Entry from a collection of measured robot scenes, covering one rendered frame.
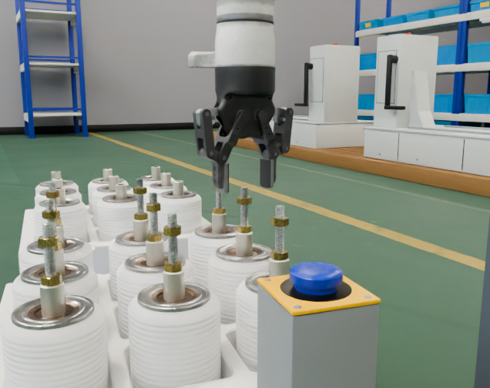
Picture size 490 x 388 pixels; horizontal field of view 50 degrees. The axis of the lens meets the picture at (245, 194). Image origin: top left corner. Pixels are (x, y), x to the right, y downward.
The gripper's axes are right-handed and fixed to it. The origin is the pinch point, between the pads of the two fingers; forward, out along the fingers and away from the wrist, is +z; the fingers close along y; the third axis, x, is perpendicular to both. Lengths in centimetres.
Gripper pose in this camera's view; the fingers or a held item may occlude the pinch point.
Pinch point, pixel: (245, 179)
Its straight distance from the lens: 67.1
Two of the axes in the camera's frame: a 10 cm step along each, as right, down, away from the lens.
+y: 8.3, -1.0, 5.4
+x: -5.5, -1.6, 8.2
